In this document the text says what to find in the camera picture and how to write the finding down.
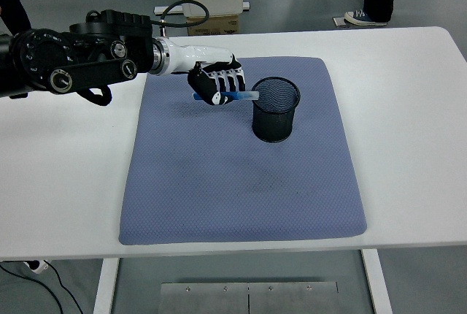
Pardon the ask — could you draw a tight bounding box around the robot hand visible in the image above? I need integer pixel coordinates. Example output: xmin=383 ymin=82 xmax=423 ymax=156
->
xmin=166 ymin=42 xmax=247 ymax=107

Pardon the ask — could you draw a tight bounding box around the blue marker with clear cap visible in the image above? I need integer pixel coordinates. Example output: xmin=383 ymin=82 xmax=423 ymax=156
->
xmin=192 ymin=90 xmax=260 ymax=102

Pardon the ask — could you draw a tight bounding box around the black mesh pen holder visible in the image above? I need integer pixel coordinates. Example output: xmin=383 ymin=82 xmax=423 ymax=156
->
xmin=251 ymin=76 xmax=302 ymax=144

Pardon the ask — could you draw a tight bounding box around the brown cardboard box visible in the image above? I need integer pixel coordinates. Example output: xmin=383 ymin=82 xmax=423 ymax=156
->
xmin=186 ymin=14 xmax=241 ymax=37

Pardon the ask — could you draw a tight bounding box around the white base bar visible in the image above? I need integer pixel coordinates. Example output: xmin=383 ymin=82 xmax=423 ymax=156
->
xmin=153 ymin=1 xmax=251 ymax=15

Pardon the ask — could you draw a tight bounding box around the blue-grey padded mat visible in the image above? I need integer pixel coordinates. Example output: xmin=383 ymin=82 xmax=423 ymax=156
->
xmin=118 ymin=56 xmax=368 ymax=246

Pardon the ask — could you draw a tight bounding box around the person in dark trousers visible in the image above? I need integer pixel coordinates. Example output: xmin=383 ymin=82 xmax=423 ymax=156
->
xmin=0 ymin=0 xmax=32 ymax=36

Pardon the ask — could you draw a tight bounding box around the white table leg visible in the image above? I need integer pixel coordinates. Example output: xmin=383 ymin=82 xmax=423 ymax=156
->
xmin=360 ymin=248 xmax=393 ymax=314
xmin=93 ymin=258 xmax=120 ymax=314

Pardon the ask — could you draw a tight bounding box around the black floor cable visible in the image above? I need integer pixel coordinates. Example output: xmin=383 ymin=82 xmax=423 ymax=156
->
xmin=0 ymin=262 xmax=85 ymax=314

